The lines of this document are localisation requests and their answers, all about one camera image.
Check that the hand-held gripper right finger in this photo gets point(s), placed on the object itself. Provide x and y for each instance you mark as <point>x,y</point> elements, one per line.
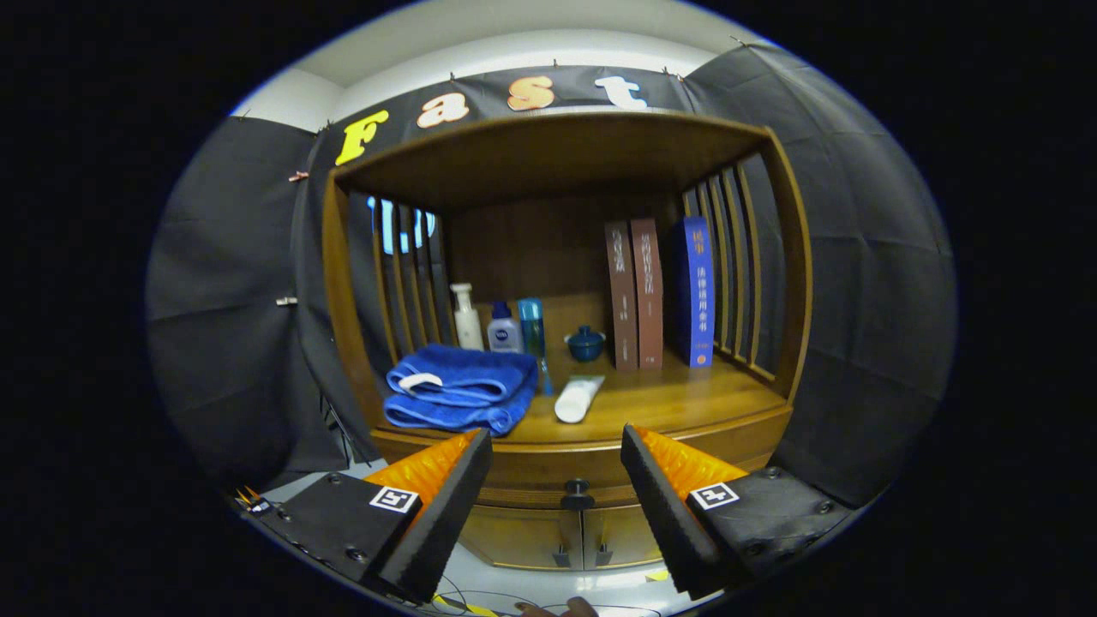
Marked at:
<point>664,523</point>

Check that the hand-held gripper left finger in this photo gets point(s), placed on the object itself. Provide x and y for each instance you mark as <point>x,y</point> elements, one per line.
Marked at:
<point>446,523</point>

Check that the wooden drawer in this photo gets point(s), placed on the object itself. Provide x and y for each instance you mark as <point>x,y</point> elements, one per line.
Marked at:
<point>557,471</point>

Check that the white and green tube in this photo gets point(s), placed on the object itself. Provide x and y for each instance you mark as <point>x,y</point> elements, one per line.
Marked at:
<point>576,401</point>

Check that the wooden cabinet door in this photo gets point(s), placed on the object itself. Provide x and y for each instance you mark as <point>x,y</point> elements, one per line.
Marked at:
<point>514,536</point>
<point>621,536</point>

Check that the wooden countertop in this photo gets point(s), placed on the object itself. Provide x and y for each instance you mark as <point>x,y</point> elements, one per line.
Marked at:
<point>668,398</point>

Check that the wooden cabinet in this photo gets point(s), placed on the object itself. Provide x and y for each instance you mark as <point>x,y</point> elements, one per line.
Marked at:
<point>548,248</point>

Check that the black tripod stand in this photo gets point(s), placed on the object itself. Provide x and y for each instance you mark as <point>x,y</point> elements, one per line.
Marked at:
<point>336,428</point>

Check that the folded blue towel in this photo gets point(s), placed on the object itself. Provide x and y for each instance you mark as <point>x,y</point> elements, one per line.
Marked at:
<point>471,377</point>

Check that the black electronics box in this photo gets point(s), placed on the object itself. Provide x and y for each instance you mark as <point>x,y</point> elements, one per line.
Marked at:
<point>255,506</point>

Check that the dark blue lidded teacup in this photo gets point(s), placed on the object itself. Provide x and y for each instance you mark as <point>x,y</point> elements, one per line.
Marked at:
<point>586,346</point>

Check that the white bottle with blue cap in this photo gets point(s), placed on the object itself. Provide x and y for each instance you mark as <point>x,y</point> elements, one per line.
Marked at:
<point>504,334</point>

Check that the white pump bottle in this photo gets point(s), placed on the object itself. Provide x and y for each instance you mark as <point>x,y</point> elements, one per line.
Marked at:
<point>467,326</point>

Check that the clear blue bottle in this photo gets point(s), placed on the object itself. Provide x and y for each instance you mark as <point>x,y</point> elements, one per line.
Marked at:
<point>531,326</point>

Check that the reddish brown book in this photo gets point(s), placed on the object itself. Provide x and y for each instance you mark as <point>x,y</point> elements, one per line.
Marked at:
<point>649,300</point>

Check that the blue book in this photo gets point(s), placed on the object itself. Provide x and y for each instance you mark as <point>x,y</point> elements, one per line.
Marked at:
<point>697,300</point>

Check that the dark brown book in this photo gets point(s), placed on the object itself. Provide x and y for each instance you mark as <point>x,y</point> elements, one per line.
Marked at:
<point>621,300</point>

